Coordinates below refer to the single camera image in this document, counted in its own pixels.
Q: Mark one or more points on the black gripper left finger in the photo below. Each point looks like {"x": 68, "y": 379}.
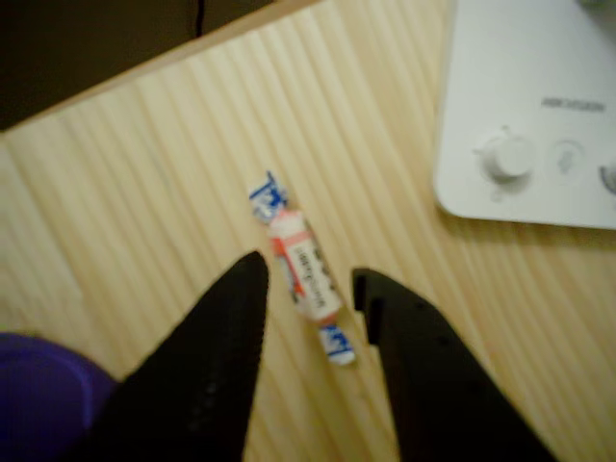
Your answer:
{"x": 202, "y": 385}

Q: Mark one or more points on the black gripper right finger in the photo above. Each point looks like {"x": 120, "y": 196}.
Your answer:
{"x": 433, "y": 394}

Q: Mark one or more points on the white blue candy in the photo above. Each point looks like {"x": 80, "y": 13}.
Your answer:
{"x": 303, "y": 269}

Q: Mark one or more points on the purple plastic bowl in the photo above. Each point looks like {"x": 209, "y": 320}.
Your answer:
{"x": 43, "y": 399}

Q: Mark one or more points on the white camera stand base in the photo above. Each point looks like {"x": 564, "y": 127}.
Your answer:
{"x": 520, "y": 96}

